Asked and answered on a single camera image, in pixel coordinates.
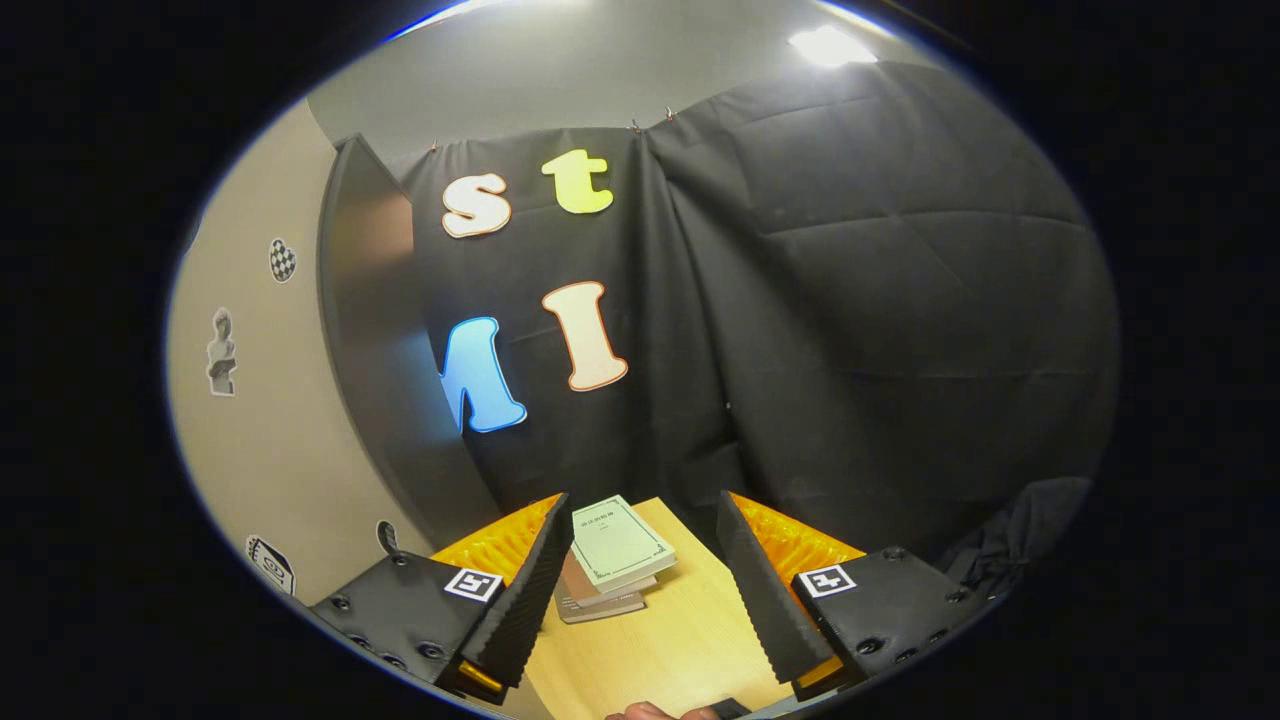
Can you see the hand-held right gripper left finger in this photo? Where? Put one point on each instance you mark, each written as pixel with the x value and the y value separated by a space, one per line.
pixel 525 610

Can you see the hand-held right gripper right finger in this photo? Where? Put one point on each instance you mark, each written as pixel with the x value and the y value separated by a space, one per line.
pixel 760 600

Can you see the beige cabinet door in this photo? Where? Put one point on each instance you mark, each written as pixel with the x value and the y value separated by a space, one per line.
pixel 280 450

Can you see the brown book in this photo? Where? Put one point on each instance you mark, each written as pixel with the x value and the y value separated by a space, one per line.
pixel 585 593

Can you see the green book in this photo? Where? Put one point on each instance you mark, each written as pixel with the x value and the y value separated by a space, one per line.
pixel 620 545

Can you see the dark crumpled cloth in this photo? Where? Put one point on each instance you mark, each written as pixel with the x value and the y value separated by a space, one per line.
pixel 1030 530

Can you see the black backdrop cloth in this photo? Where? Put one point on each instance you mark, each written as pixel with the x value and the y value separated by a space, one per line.
pixel 850 300

